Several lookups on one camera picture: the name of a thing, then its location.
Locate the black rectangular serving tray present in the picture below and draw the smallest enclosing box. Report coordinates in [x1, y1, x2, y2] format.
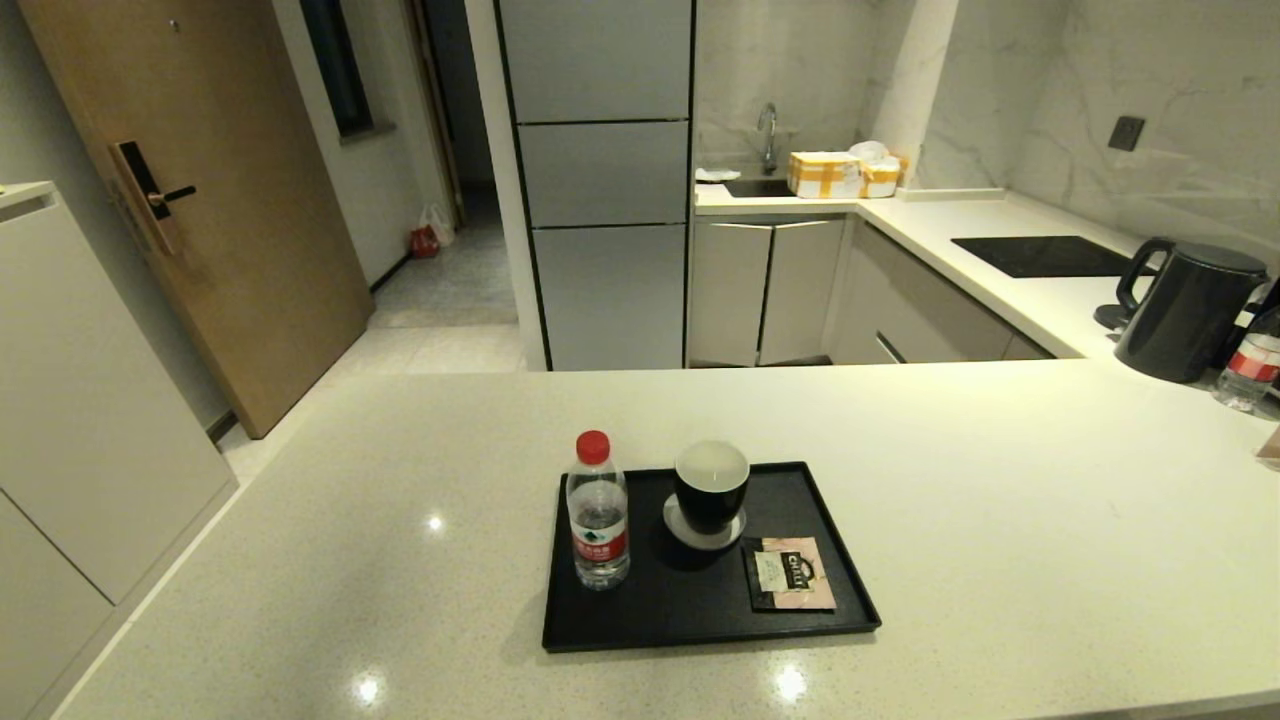
[541, 461, 883, 654]

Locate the small box yellow tape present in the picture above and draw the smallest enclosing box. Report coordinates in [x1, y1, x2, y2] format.
[860, 155, 909, 198]

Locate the black electric kettle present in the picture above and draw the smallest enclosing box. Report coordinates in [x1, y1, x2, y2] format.
[1114, 237, 1271, 384]

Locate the black induction cooktop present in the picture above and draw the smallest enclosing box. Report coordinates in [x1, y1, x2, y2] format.
[951, 235, 1161, 279]

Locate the black electronic door lock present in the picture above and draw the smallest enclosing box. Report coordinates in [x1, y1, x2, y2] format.
[109, 140, 198, 256]

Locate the grey sink cabinet door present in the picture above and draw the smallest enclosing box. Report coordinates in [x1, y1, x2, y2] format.
[688, 219, 774, 368]
[757, 219, 846, 366]

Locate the chrome sink faucet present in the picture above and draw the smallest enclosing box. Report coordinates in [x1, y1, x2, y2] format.
[756, 101, 781, 176]

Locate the round white coaster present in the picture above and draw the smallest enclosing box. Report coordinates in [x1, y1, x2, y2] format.
[663, 494, 748, 552]

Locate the pink tea bag packet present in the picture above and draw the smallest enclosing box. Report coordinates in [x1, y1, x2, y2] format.
[741, 536, 838, 613]

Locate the black cup white inside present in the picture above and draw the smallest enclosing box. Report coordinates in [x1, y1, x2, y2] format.
[673, 440, 751, 536]

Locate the clear water bottle red label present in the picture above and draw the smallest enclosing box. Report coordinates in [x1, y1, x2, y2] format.
[566, 430, 632, 592]
[1214, 305, 1280, 413]

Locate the dark narrow window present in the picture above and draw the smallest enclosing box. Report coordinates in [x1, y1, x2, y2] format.
[300, 0, 396, 141]

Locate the white tall cabinet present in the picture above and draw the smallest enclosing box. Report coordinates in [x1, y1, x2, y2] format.
[0, 181, 239, 720]

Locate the wooden entrance door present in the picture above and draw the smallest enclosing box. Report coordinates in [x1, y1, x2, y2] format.
[18, 0, 375, 440]

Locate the large box yellow tape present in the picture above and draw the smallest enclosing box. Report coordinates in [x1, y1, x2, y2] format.
[787, 150, 864, 199]

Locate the tall grey refrigerator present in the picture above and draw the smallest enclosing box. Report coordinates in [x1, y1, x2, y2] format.
[494, 0, 696, 372]

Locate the grey lower kitchen cabinet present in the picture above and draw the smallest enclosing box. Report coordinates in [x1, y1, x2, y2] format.
[828, 219, 1056, 366]

